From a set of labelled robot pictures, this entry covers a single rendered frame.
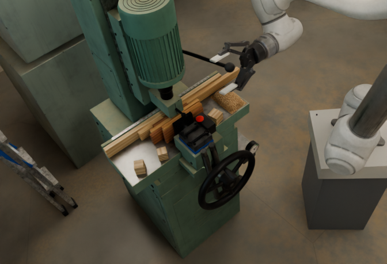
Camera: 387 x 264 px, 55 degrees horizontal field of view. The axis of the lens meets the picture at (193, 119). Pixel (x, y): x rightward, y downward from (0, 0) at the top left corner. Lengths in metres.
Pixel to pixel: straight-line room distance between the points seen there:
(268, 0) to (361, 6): 0.32
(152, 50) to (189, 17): 2.52
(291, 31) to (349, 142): 0.47
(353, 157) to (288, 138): 1.20
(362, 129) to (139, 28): 0.83
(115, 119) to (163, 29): 0.71
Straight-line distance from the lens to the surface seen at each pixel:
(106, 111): 1.84
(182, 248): 2.13
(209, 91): 1.64
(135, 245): 2.33
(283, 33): 1.48
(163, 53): 1.25
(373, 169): 1.77
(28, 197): 2.75
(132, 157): 1.50
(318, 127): 1.84
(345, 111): 1.62
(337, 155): 1.49
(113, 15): 1.34
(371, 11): 1.34
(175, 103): 1.46
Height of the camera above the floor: 2.09
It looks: 49 degrees down
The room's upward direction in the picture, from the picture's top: 9 degrees counter-clockwise
